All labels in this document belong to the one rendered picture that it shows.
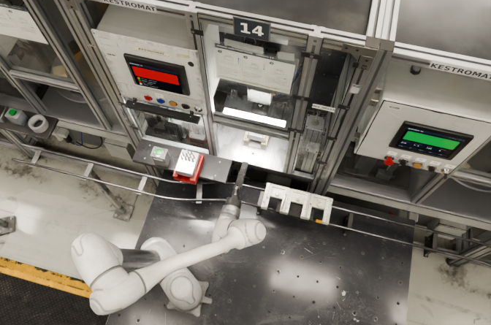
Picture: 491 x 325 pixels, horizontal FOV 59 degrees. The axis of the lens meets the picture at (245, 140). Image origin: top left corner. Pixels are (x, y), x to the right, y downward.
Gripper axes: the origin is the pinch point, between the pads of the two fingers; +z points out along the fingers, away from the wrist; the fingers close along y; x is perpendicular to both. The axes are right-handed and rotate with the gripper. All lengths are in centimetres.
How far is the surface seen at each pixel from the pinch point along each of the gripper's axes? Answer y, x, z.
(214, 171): -23.9, 17.9, 4.2
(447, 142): 49, -77, 10
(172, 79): 50, 32, 10
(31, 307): -114, 124, -88
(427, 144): 44, -71, 10
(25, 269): -114, 140, -66
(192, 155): -13.6, 29.8, 5.6
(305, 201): -26.9, -33.6, 0.9
